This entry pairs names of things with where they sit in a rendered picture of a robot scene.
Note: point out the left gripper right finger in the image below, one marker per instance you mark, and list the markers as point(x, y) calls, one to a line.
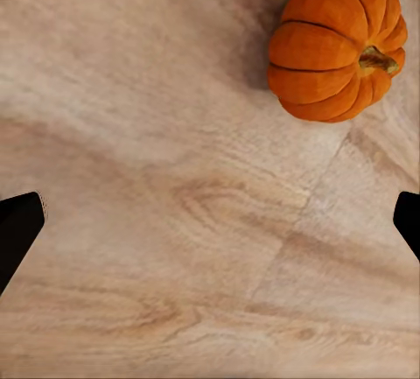
point(407, 219)

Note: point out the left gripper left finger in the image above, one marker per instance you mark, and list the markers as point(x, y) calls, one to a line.
point(21, 219)

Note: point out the pumpkin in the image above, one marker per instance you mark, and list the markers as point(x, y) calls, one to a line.
point(331, 59)

